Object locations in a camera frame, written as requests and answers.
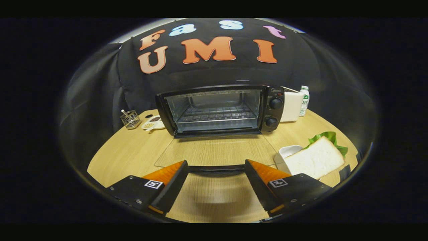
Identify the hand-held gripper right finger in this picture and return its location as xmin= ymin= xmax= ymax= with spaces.
xmin=245 ymin=159 xmax=332 ymax=217

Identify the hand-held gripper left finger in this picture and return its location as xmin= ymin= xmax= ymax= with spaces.
xmin=106 ymin=160 xmax=189 ymax=215

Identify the lettuce toast sandwich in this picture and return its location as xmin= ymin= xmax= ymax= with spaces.
xmin=284 ymin=131 xmax=349 ymax=180

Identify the black toaster oven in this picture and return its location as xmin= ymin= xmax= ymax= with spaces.
xmin=154 ymin=84 xmax=285 ymax=176

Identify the white slotted plate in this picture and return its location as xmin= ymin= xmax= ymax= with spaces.
xmin=274 ymin=145 xmax=303 ymax=174

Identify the white condiment dish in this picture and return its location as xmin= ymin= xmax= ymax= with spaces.
xmin=141 ymin=115 xmax=166 ymax=132

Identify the cream white box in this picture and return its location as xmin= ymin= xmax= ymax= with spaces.
xmin=280 ymin=87 xmax=304 ymax=123

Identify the white bottle with green label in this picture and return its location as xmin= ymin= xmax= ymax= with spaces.
xmin=299 ymin=86 xmax=310 ymax=117

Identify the wire mesh utensil holder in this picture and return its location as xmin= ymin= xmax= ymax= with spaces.
xmin=120 ymin=109 xmax=141 ymax=130

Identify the oven wire rack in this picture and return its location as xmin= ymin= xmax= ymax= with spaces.
xmin=179 ymin=105 xmax=256 ymax=123

